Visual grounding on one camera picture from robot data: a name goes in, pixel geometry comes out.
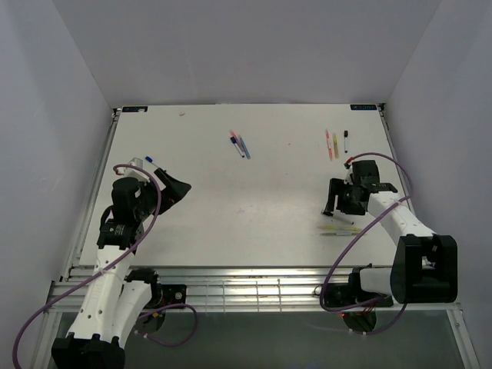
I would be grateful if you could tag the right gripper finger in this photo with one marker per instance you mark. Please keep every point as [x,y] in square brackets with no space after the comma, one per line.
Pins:
[331,197]
[343,196]

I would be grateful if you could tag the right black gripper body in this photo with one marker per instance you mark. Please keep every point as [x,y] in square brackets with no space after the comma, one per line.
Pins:
[357,207]

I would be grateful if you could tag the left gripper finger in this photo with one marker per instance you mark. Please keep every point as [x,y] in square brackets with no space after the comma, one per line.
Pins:
[167,201]
[174,189]

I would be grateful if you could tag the pink highlighter pen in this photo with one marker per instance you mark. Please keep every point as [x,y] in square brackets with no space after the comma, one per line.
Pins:
[329,145]

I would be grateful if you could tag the yellow highlighter pen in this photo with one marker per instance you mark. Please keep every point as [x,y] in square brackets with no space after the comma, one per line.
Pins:
[335,146]

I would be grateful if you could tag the white marker black cap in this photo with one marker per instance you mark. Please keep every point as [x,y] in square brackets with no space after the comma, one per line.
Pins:
[342,219]

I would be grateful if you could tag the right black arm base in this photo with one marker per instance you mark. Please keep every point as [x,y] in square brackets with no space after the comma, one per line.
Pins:
[340,295]

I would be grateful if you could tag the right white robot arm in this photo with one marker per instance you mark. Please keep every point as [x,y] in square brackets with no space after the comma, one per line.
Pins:
[424,269]

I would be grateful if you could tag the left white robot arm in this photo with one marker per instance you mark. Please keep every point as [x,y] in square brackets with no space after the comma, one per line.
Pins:
[117,294]

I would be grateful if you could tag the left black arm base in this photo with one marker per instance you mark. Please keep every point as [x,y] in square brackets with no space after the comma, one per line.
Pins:
[167,294]

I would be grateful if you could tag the pink pen in cluster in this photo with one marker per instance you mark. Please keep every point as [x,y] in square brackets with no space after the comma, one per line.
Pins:
[232,134]

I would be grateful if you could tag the blue pen in cluster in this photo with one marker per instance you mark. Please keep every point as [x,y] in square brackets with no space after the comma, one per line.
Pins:
[244,147]

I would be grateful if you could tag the yellow highlighter near front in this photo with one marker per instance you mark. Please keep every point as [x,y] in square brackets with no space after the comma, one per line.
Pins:
[328,230]

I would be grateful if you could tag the black cap whiteboard marker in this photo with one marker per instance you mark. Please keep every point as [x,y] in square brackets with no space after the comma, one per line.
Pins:
[346,136]

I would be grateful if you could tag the blue cap marker in cluster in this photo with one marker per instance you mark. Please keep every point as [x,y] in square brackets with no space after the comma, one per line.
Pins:
[237,146]

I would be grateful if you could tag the right blue corner label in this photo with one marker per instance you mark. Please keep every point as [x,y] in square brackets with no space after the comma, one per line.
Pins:
[363,107]

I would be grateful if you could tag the blue corner label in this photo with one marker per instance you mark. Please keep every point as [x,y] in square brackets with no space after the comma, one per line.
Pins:
[134,109]
[363,107]

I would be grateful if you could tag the left blue corner label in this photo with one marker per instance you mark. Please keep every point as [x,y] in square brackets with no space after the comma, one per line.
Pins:
[134,109]

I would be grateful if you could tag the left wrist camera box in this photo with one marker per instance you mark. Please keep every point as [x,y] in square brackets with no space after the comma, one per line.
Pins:
[134,169]

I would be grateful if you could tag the white wire guard grid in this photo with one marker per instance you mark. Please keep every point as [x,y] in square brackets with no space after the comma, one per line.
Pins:
[250,296]

